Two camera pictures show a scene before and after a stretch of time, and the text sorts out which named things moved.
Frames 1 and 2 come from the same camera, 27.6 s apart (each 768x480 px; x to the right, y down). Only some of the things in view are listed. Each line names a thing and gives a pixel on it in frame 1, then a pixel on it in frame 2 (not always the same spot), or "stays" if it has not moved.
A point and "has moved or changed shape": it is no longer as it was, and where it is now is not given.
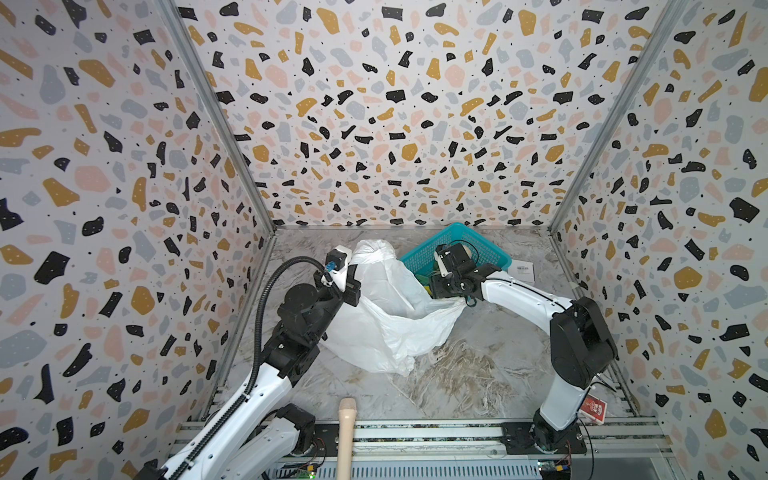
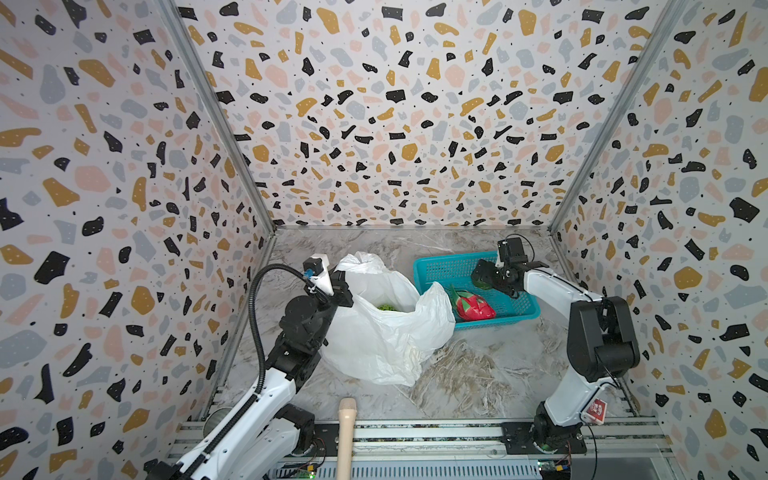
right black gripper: x=441 y=284 to x=491 y=277
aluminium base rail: x=632 y=449 stays
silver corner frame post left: x=184 y=37 stays
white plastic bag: x=394 y=317 has moved or changed shape
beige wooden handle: x=346 y=437 stays
